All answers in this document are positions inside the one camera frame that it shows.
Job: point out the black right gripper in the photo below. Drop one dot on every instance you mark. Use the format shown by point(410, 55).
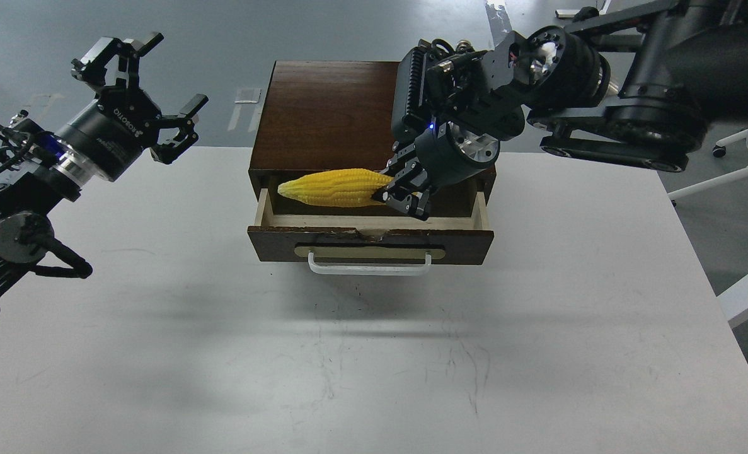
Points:
point(446, 122)

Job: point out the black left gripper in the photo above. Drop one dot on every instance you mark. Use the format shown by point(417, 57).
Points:
point(109, 135)

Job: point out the yellow corn cob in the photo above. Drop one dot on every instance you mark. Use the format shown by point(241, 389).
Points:
point(345, 188)

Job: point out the wooden drawer with white handle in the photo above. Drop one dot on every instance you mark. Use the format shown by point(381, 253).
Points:
point(457, 233)

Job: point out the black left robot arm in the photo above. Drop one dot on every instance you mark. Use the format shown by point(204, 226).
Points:
point(40, 168)

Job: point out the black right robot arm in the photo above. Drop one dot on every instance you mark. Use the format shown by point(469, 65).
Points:
point(637, 87)

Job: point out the dark wooden drawer cabinet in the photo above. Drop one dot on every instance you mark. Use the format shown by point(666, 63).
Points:
point(324, 115)

